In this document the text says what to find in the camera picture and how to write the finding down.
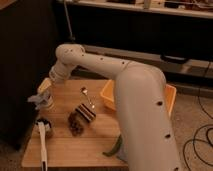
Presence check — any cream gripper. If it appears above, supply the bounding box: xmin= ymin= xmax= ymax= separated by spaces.
xmin=27 ymin=78 xmax=53 ymax=110

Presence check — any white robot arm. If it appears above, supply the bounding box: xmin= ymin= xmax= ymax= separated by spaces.
xmin=49 ymin=44 xmax=183 ymax=171

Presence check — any brown crumpled towel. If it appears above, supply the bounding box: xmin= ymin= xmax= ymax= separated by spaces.
xmin=68 ymin=113 xmax=84 ymax=136

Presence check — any yellow plastic tray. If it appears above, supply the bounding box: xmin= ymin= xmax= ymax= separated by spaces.
xmin=100 ymin=80 xmax=177 ymax=116

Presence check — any striped brown block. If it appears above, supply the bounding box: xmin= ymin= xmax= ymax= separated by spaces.
xmin=75 ymin=104 xmax=96 ymax=123

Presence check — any metal spoon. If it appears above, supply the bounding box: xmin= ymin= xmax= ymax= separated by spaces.
xmin=81 ymin=87 xmax=95 ymax=109

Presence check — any dark cabinet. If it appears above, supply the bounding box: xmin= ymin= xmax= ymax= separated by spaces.
xmin=0 ymin=0 xmax=58 ymax=150

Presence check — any green grey cloth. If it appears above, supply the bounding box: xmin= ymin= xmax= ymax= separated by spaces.
xmin=103 ymin=135 xmax=127 ymax=162

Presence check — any wooden shelf with items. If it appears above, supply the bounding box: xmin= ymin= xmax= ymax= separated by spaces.
xmin=56 ymin=0 xmax=213 ymax=19

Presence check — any black cable on floor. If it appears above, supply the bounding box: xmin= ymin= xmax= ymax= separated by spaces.
xmin=182 ymin=63 xmax=213 ymax=171

